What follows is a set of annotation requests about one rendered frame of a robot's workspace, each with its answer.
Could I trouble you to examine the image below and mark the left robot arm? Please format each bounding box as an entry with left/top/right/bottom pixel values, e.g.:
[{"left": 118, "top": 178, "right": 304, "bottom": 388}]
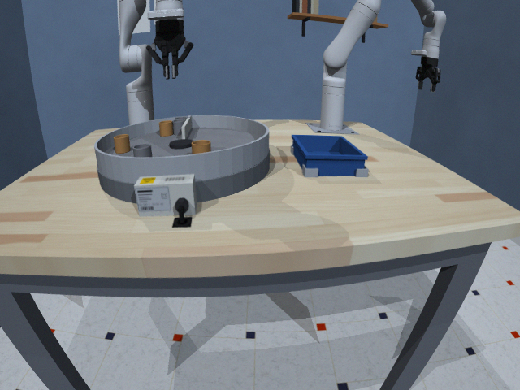
[{"left": 320, "top": 0, "right": 446, "bottom": 131}]

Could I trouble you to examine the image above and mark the bronze bushing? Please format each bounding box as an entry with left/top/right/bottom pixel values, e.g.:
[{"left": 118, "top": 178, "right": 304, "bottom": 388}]
[
  {"left": 192, "top": 140, "right": 211, "bottom": 154},
  {"left": 159, "top": 120, "right": 173, "bottom": 137},
  {"left": 114, "top": 134, "right": 131, "bottom": 154}
]

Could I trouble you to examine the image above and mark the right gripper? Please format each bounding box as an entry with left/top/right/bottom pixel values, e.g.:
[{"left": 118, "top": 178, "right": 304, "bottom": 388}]
[{"left": 146, "top": 19, "right": 193, "bottom": 79}]

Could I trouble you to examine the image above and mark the blue open-top crate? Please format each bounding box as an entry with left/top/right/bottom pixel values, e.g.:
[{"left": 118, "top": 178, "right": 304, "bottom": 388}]
[{"left": 292, "top": 135, "right": 368, "bottom": 176}]

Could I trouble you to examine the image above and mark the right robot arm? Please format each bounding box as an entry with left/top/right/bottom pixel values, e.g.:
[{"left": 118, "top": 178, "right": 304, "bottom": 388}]
[{"left": 119, "top": 0, "right": 184, "bottom": 125}]

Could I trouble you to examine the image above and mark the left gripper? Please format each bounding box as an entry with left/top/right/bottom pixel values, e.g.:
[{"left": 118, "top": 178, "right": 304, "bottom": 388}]
[{"left": 416, "top": 57, "right": 441, "bottom": 93}]

